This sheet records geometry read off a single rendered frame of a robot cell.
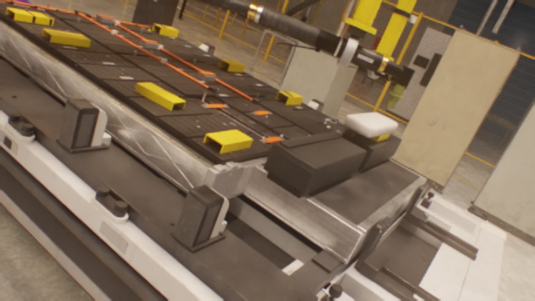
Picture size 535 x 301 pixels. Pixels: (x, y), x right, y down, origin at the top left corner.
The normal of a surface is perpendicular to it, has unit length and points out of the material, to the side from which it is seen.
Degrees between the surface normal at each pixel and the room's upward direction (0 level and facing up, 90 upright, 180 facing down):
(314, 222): 90
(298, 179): 90
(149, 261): 90
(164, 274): 90
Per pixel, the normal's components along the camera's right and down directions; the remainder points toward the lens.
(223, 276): 0.36, -0.87
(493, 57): -0.50, 0.11
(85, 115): 0.79, 0.47
